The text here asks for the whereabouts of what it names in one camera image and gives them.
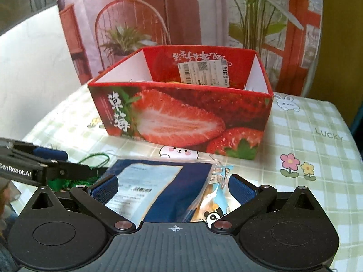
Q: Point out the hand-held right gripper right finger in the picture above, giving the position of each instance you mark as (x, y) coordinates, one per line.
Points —
(241, 189)

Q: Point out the panda print snack packet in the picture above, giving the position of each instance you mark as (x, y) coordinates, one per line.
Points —
(211, 198)

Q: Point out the red strawberry print cardboard box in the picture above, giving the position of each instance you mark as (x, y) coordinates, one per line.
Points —
(175, 119)

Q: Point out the yellow-brown wooden panel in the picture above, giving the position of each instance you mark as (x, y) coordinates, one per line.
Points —
(327, 48)

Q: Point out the printed room scene backdrop cloth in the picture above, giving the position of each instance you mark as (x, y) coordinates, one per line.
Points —
(198, 11)

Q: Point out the teal curtain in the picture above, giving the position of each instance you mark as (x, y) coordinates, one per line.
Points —
(356, 113)

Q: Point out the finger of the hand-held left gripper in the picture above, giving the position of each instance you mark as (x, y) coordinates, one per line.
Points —
(73, 170)
(51, 154)

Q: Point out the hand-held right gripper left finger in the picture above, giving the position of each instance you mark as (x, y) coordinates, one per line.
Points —
(105, 189)

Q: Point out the green mesh net bag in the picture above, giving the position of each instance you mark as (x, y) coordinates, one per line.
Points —
(61, 183)

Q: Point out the blue and white packet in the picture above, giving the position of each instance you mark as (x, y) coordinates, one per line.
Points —
(175, 192)

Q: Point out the checked printed tablecloth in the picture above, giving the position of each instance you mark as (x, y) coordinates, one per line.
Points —
(312, 147)

